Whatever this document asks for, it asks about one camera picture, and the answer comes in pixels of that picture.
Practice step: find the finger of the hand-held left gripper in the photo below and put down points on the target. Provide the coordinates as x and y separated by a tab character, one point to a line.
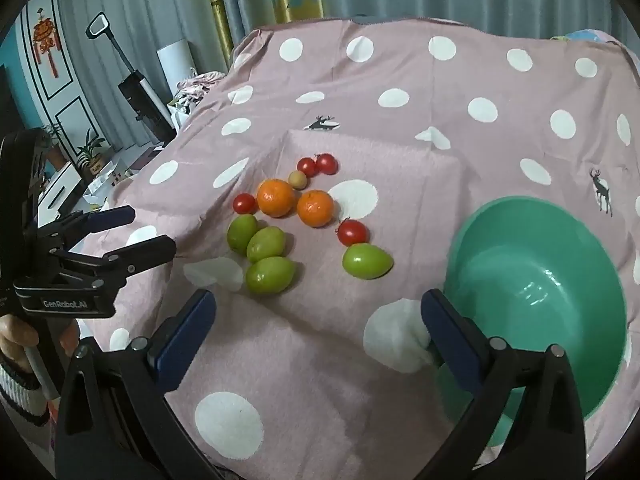
112	215
150	249

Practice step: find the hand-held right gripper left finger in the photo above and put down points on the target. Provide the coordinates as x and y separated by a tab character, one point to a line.
187	340

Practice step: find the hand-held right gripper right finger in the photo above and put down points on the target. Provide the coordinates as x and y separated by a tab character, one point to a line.
445	330

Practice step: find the green jujube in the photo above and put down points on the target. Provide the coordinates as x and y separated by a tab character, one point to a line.
265	243
367	261
270	274
242	232

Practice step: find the red cherry tomato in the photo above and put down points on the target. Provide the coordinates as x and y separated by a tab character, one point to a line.
352	232
306	166
244	203
326	163

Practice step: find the green plastic bowl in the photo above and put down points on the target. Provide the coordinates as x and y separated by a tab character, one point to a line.
540	280

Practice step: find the orange mandarin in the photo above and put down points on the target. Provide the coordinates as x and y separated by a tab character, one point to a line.
275	197
315	208

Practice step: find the tan longan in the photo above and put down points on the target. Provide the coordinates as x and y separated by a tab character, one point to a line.
297	179

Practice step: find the person's left hand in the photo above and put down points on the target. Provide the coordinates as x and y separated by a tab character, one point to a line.
12	335

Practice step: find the white low cabinet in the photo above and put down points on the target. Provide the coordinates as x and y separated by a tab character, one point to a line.
60	190

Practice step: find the potted plant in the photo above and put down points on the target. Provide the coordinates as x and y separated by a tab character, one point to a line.
90	152

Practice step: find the black upright vacuum cleaner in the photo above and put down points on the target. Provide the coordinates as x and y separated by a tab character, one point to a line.
142	97

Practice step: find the pile of clothes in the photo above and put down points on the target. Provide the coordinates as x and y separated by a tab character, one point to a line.
195	92

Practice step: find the black television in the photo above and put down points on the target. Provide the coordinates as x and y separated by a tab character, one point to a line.
10	105

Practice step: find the white cylinder appliance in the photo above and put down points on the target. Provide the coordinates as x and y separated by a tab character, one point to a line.
175	65

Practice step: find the pink polka-dot cloth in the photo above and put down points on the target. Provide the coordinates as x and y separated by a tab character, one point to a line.
400	125

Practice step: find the grey curtain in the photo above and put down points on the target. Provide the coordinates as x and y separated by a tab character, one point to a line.
150	0

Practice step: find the colourful cartoon cloth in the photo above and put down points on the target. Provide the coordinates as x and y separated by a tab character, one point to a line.
585	36

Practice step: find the red knot wall decoration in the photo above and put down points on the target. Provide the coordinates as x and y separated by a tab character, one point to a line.
46	35

